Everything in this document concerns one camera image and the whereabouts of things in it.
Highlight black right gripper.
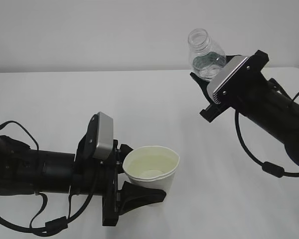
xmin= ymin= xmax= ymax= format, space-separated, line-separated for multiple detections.
xmin=190 ymin=50 xmax=284 ymax=122

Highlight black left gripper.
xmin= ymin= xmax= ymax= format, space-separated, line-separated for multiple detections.
xmin=69 ymin=139 xmax=167 ymax=220

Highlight clear plastic water bottle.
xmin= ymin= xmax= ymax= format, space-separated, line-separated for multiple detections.
xmin=187 ymin=28 xmax=227 ymax=82

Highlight white paper cup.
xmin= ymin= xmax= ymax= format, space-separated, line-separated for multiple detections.
xmin=122 ymin=145 xmax=180 ymax=194

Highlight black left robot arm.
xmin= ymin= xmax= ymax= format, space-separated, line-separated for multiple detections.
xmin=0 ymin=135 xmax=166 ymax=227

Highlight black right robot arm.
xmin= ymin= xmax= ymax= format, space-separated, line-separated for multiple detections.
xmin=190 ymin=50 xmax=299 ymax=166

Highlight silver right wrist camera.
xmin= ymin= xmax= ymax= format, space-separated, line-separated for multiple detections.
xmin=207 ymin=55 xmax=250 ymax=104

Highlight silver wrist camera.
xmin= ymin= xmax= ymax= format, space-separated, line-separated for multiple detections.
xmin=84 ymin=112 xmax=114 ymax=160
xmin=207 ymin=55 xmax=250 ymax=104

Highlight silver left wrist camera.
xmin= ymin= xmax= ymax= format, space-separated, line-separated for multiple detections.
xmin=84 ymin=112 xmax=114 ymax=160

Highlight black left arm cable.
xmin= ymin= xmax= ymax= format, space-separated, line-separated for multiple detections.
xmin=0 ymin=120 xmax=95 ymax=230

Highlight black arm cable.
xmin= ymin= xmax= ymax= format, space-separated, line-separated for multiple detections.
xmin=234 ymin=77 xmax=299 ymax=178
xmin=0 ymin=120 xmax=95 ymax=230

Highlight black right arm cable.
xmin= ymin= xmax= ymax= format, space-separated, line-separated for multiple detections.
xmin=234 ymin=77 xmax=299 ymax=178

